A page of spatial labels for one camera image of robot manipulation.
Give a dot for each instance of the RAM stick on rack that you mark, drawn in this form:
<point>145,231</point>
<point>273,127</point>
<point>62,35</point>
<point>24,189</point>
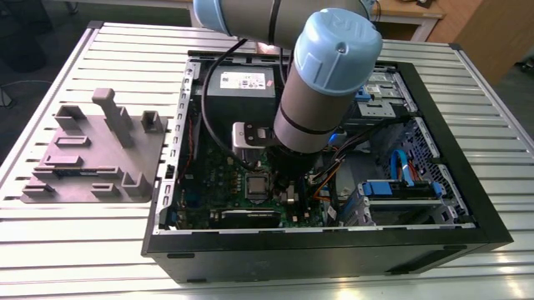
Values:
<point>76,172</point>

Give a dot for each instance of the wooden cabinet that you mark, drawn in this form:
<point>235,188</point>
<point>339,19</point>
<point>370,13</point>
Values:
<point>491,31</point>

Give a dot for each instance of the black open PC case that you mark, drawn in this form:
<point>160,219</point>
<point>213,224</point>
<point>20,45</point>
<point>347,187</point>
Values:
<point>316,256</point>

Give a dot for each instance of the wooden desk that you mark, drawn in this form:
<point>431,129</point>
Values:
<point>416,12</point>

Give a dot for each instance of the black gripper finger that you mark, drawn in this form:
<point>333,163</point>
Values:
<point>283,195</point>
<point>293,193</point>

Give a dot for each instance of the green motherboard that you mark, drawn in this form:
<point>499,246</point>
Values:
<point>224,200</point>

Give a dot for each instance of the black graphics card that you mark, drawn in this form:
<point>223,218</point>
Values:
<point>249,220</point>

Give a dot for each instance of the blue plastic drive carrier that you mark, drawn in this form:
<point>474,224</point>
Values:
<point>363,95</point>

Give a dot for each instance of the grey power supply unit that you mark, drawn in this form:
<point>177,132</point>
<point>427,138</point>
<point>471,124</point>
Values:
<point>241,106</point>

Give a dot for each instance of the silver drive cage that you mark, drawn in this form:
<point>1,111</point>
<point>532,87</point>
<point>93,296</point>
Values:
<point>383,111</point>

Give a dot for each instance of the hard disk in blue carrier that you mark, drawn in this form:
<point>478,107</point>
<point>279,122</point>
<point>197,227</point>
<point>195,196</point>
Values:
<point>376,189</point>

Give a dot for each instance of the black office chair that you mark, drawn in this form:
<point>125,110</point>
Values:
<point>24,53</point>

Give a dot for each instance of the grey parts rack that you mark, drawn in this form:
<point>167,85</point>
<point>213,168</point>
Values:
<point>104,150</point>

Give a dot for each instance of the silver disk bay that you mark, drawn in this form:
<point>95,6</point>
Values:
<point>400,202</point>

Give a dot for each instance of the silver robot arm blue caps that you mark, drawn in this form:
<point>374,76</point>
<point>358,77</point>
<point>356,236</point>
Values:
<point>308,109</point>

